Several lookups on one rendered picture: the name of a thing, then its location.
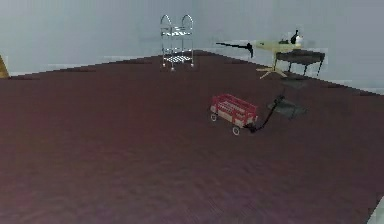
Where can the dark round side table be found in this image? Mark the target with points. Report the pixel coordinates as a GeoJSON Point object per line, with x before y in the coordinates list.
{"type": "Point", "coordinates": [300, 56]}

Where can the yellow wooden furniture edge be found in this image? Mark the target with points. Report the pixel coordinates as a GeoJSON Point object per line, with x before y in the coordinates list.
{"type": "Point", "coordinates": [2, 70]}

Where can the red toy wagon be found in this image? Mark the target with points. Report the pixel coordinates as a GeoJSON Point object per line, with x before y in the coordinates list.
{"type": "Point", "coordinates": [235, 111]}

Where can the black and white bottle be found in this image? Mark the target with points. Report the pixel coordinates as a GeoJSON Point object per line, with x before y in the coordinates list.
{"type": "Point", "coordinates": [295, 38]}

